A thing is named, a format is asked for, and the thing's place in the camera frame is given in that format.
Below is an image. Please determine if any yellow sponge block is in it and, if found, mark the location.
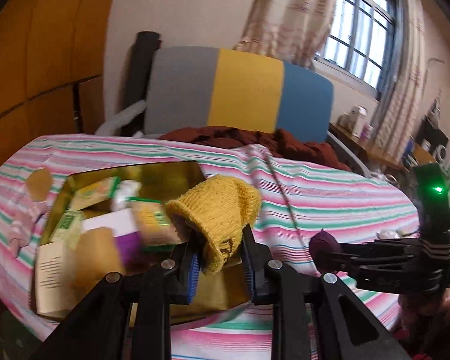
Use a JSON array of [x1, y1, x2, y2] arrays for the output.
[[74, 227, 125, 289]]

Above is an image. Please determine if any cream cardboard box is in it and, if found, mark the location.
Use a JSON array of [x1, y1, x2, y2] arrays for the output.
[[34, 241, 77, 321]]

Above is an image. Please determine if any white eraser block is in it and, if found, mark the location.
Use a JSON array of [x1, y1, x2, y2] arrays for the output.
[[82, 208, 137, 237]]

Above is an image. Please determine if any green tea packet box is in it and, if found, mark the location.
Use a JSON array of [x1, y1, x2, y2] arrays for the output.
[[49, 211, 85, 250]]

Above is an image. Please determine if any white bubble wrap bundle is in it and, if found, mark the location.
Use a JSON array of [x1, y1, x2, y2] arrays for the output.
[[110, 180, 141, 211]]

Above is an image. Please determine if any green yellow snack packet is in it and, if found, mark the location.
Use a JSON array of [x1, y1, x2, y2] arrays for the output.
[[69, 176, 121, 211]]

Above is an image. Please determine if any yellow knitted sock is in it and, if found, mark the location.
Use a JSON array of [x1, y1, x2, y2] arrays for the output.
[[165, 175, 262, 275]]

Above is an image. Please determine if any person right hand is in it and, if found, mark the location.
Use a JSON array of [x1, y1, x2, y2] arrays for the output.
[[398, 287, 450, 330]]

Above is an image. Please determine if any gold metal tray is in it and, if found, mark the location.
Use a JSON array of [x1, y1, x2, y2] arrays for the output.
[[31, 160, 252, 323]]

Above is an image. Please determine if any striped pink green tablecloth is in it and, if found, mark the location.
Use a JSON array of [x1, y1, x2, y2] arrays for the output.
[[0, 134, 419, 339]]

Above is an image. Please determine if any wooden side desk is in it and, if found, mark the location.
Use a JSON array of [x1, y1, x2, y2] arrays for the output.
[[329, 123, 403, 171]]

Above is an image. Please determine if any dark red jacket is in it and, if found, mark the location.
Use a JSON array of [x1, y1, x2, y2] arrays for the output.
[[159, 126, 351, 172]]

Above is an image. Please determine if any pink striped sock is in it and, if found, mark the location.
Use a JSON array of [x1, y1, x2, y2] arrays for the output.
[[7, 194, 48, 258]]

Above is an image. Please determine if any white carton on desk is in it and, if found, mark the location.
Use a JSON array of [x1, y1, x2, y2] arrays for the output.
[[349, 106, 368, 137]]

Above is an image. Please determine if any tan hexagon coaster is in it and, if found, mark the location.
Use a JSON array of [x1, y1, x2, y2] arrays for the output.
[[25, 167, 53, 202]]

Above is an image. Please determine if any window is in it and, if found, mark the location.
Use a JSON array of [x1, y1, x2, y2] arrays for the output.
[[315, 0, 396, 99]]

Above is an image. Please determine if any black rolled mat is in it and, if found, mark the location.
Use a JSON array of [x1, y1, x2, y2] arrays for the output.
[[119, 30, 163, 137]]

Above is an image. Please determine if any grey yellow blue chair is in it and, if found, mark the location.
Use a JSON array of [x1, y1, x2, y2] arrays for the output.
[[95, 46, 372, 177]]

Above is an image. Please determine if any floral curtain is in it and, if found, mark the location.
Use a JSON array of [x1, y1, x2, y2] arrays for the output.
[[234, 0, 337, 69]]

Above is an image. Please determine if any wooden wardrobe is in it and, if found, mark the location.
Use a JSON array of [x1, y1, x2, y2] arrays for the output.
[[0, 0, 112, 166]]

